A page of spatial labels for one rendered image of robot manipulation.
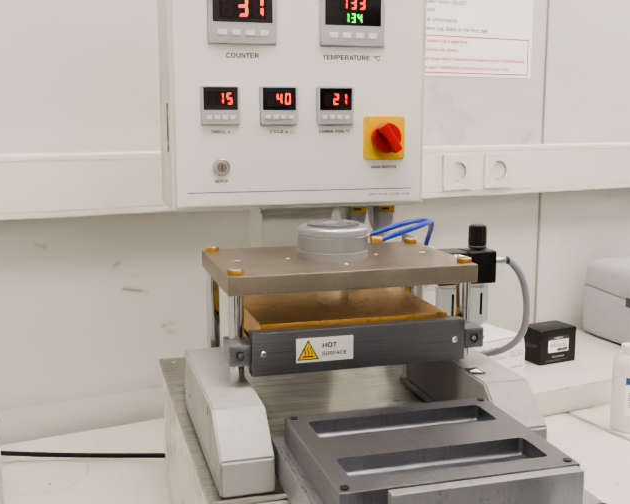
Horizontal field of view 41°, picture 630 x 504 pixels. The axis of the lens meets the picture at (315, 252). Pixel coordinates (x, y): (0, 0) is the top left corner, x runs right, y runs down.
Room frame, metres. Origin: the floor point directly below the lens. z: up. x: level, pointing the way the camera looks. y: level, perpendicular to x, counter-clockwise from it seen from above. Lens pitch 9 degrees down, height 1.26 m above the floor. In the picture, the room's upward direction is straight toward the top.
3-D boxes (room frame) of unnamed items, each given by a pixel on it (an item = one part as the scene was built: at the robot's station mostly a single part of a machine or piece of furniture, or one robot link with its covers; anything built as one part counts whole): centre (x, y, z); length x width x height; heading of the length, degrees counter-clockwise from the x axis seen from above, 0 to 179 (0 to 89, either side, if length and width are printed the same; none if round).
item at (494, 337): (1.48, -0.26, 0.83); 0.23 x 0.12 x 0.07; 124
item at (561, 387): (1.58, -0.45, 0.77); 0.84 x 0.30 x 0.04; 117
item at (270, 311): (0.92, -0.03, 1.07); 0.22 x 0.17 x 0.10; 106
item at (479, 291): (1.11, -0.20, 1.05); 0.15 x 0.05 x 0.15; 106
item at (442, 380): (0.89, -0.17, 0.96); 0.26 x 0.05 x 0.07; 16
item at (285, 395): (0.96, -0.01, 0.93); 0.46 x 0.35 x 0.01; 16
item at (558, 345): (1.58, -0.46, 0.83); 0.09 x 0.06 x 0.07; 116
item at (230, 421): (0.82, 0.09, 0.96); 0.25 x 0.05 x 0.07; 16
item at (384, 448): (0.67, -0.09, 0.98); 0.20 x 0.17 x 0.03; 106
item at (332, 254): (0.96, -0.03, 1.08); 0.31 x 0.24 x 0.13; 106
